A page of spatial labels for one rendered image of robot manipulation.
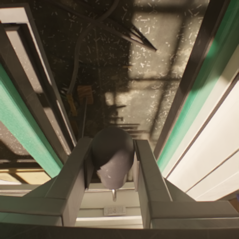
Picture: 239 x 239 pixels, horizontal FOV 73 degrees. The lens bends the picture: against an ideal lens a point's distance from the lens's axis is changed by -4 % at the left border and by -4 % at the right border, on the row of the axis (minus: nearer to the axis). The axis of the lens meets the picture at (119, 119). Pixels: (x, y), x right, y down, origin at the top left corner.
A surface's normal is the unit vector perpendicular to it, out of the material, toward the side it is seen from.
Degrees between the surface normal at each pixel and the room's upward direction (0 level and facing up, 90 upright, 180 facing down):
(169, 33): 0
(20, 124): 0
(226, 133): 90
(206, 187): 90
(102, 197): 90
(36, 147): 0
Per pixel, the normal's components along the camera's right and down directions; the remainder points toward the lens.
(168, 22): 0.04, 0.79
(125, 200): 0.02, -0.61
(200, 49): -1.00, 0.02
